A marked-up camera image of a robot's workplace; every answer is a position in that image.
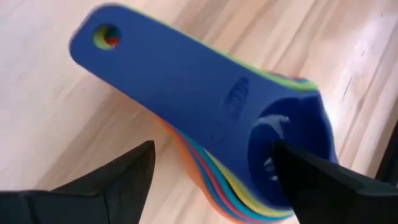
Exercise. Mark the red measuring cup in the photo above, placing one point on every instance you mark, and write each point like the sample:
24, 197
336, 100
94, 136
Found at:
214, 183

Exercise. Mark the yellow measuring cup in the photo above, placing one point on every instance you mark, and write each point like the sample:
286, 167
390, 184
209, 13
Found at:
242, 189

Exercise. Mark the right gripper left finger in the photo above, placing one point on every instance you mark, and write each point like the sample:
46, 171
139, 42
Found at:
93, 199

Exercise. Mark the dark blue measuring cup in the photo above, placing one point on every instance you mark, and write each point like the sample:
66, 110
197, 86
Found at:
174, 81

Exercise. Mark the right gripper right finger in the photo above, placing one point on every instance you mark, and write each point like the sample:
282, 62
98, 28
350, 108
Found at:
329, 199

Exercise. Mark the teal measuring cup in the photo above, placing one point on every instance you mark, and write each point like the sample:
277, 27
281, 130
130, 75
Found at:
230, 186

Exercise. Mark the royal blue measuring cup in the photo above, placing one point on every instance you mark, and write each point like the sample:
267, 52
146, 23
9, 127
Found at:
209, 186

